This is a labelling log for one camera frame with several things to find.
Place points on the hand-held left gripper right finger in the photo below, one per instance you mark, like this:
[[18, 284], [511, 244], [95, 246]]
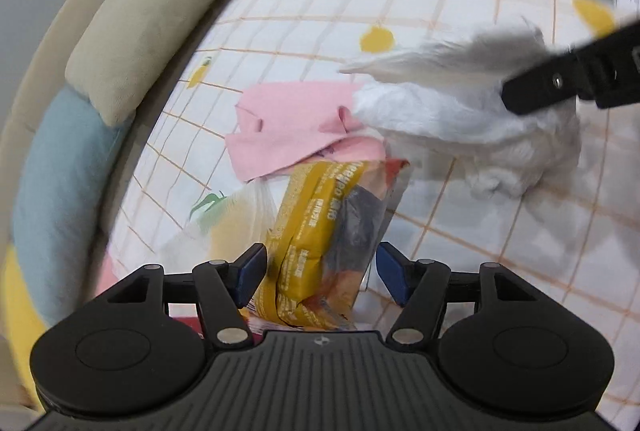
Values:
[[392, 272]]

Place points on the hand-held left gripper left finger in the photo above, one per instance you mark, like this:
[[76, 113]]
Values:
[[250, 272]]

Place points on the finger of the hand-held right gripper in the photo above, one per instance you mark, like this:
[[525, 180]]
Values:
[[555, 81]]

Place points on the yellow snack packet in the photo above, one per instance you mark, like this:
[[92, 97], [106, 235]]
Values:
[[300, 231]]

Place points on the white plastic bag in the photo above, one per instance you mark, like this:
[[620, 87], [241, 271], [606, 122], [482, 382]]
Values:
[[530, 151]]

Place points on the translucent bag yellow contents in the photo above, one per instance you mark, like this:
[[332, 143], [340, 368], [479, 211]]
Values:
[[235, 221]]

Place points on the white crumpled plastic bags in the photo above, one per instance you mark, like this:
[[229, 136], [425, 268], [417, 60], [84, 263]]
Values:
[[425, 116]]

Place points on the pink cloth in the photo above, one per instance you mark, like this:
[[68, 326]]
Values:
[[285, 126]]

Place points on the light blue pillow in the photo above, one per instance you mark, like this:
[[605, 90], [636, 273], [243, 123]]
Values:
[[60, 191]]

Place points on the yellow pillow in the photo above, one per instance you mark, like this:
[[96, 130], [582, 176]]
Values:
[[17, 301]]

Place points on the checked tablecloth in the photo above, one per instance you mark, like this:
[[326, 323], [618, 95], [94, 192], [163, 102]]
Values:
[[300, 36]]

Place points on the grey-green pillow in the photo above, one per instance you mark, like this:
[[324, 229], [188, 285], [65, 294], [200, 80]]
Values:
[[165, 11]]

